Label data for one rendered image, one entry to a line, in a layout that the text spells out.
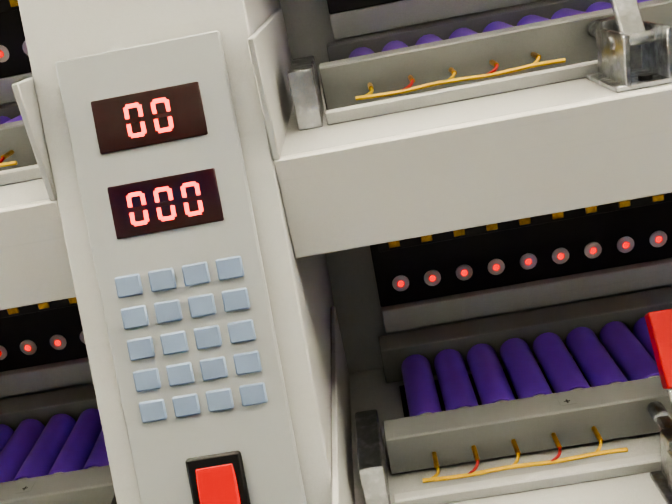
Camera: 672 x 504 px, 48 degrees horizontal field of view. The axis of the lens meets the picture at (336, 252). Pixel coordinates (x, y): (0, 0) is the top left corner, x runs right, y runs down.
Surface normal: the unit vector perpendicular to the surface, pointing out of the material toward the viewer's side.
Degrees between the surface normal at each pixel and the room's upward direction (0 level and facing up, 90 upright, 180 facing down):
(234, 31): 90
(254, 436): 90
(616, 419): 108
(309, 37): 90
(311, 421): 90
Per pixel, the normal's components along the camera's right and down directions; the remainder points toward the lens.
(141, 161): -0.05, 0.06
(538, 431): 0.01, 0.37
